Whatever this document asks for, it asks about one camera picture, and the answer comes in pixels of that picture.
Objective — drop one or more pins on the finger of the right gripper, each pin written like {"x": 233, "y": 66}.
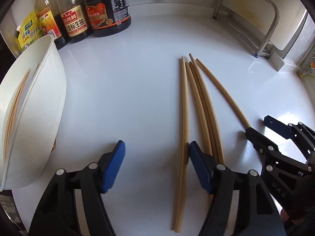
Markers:
{"x": 273, "y": 157}
{"x": 300, "y": 134}

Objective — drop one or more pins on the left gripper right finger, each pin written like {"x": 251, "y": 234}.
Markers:
{"x": 256, "y": 214}

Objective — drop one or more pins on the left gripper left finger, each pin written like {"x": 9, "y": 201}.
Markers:
{"x": 56, "y": 213}

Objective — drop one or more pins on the wooden chopstick seven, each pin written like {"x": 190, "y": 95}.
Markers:
{"x": 210, "y": 113}

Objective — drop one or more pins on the wooden chopstick six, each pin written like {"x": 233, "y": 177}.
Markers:
{"x": 209, "y": 147}

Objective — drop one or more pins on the wooden chopstick eight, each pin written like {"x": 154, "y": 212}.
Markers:
{"x": 245, "y": 122}

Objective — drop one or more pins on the wooden chopstick five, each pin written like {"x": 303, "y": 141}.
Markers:
{"x": 195, "y": 152}

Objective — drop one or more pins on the wooden chopstick two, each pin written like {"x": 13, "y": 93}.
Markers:
{"x": 27, "y": 87}

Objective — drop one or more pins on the separate wooden chopstick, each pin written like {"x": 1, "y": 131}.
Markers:
{"x": 184, "y": 160}

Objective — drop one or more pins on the white plastic basin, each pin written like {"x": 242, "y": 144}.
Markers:
{"x": 35, "y": 129}

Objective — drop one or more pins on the white cutting board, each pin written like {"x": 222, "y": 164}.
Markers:
{"x": 261, "y": 13}

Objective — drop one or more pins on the yellow seasoning pouch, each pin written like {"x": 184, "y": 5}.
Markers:
{"x": 30, "y": 31}

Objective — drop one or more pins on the soy sauce glass bottle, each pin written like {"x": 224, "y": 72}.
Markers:
{"x": 75, "y": 19}

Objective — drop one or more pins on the yellow-cap vinegar bottle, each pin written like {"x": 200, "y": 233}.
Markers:
{"x": 48, "y": 14}

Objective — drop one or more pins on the large dark soy jug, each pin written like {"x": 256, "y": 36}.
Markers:
{"x": 108, "y": 17}

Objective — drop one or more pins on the wall power outlet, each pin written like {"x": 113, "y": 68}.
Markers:
{"x": 307, "y": 69}

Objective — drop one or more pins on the metal rack frame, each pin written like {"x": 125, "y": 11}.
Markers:
{"x": 260, "y": 43}

